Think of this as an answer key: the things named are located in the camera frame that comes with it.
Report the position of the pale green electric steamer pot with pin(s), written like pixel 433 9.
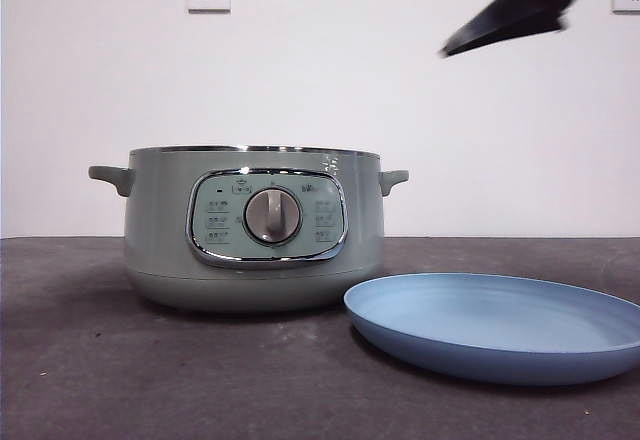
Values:
pixel 160 240

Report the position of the blue round plate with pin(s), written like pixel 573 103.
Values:
pixel 475 320

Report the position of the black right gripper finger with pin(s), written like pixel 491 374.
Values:
pixel 525 10

